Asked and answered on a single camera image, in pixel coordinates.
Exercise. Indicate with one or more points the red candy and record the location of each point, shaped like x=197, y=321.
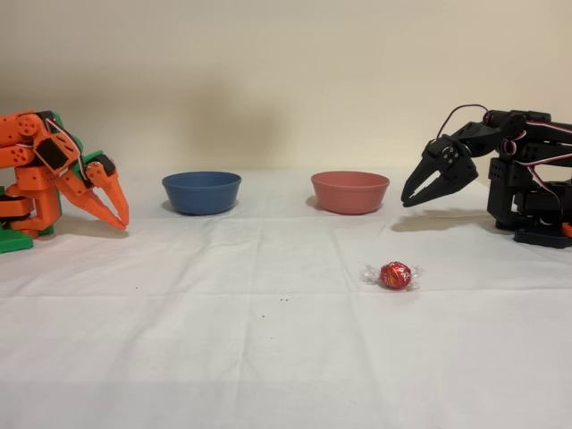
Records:
x=395, y=275

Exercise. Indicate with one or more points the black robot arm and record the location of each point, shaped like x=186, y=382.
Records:
x=500, y=179

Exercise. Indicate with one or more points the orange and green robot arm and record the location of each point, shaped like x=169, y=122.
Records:
x=27, y=179

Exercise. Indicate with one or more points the red bowl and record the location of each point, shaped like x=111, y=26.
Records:
x=348, y=196

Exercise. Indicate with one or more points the blue bowl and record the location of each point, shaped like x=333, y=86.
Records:
x=201, y=196

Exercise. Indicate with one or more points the orange table clamp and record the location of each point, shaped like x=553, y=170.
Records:
x=567, y=229

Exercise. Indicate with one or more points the white table cloth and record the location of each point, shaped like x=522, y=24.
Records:
x=268, y=357

